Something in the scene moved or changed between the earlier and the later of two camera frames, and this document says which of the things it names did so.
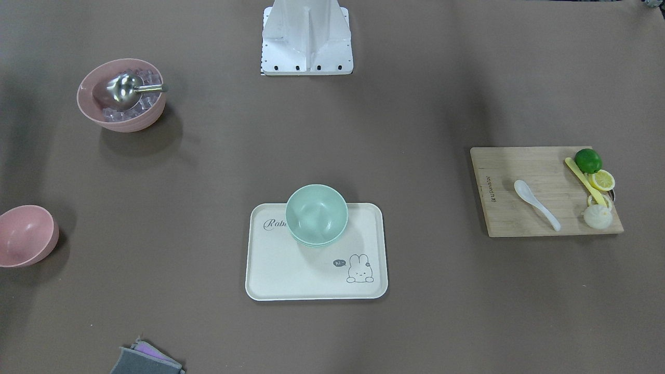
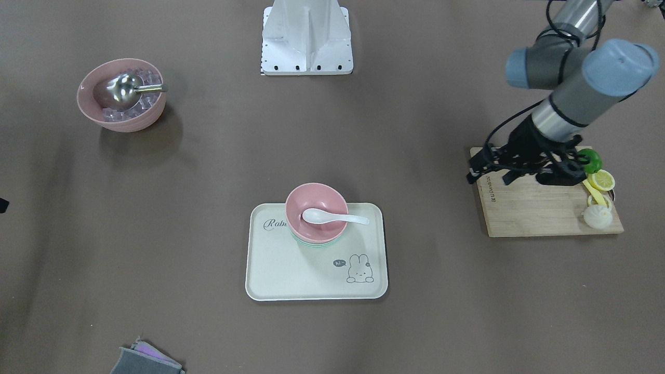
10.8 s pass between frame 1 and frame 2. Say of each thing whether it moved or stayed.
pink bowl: moved
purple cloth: stayed
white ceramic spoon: moved
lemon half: stayed
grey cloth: stayed
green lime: stayed
